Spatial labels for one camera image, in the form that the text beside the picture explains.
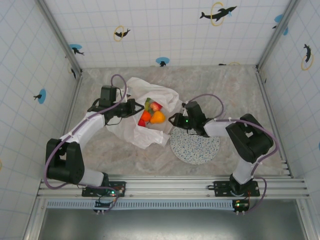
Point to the yellow orange pear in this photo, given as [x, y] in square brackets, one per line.
[157, 117]

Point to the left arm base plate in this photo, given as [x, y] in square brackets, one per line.
[117, 186]

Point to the aluminium mounting rail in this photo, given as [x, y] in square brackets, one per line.
[170, 186]

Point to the white plastic bag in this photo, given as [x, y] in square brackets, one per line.
[147, 137]

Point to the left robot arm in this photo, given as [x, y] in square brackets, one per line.
[65, 160]

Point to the speckled round plate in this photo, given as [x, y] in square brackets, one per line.
[195, 150]

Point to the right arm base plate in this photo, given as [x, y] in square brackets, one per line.
[221, 186]

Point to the left controller board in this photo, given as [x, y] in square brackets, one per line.
[107, 203]

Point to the aluminium side rail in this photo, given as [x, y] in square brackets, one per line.
[75, 100]
[270, 105]

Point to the pinkish red apple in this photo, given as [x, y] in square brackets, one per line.
[155, 106]

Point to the right controller board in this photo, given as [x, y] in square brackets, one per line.
[241, 205]

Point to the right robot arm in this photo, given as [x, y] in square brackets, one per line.
[250, 140]

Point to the aluminium frame post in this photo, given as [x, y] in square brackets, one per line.
[60, 35]
[277, 32]

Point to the controller board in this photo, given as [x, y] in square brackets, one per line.
[107, 203]
[241, 205]

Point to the small orange tangerine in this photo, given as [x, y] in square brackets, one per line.
[145, 115]

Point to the plain red apple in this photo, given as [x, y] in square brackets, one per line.
[142, 122]

